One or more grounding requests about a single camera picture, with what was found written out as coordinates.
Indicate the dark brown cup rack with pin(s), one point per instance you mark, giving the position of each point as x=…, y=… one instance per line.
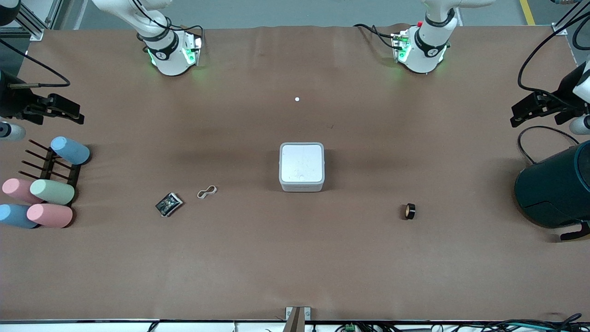
x=48, y=171

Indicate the aluminium frame profile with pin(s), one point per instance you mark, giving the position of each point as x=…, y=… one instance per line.
x=560, y=28
x=27, y=20

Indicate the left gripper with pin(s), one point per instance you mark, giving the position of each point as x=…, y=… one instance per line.
x=568, y=91

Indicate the pale green plastic cup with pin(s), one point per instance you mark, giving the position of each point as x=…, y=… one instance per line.
x=51, y=192

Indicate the pink plastic cup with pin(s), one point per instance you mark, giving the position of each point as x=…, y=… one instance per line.
x=16, y=189
x=48, y=215

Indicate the teal round pedal bin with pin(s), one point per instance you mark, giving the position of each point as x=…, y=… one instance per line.
x=553, y=189

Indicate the black tape roll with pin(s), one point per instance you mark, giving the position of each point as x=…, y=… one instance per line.
x=410, y=211

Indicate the light blue plastic cup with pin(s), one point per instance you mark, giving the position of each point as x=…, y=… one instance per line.
x=69, y=150
x=14, y=215

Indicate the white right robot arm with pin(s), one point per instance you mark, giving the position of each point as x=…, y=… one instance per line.
x=168, y=55

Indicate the brown table cover sheet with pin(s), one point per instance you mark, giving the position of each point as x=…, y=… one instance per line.
x=295, y=258

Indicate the beige rubber band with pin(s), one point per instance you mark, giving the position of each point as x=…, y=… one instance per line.
x=201, y=193

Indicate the small white lidded bin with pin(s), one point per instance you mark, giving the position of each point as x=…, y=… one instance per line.
x=302, y=163

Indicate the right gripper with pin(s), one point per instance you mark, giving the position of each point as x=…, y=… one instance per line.
x=10, y=101

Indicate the black bin foot pedal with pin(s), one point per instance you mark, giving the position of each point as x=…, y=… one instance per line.
x=576, y=232

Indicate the metal table edge bracket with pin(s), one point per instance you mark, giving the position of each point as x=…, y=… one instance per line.
x=297, y=318

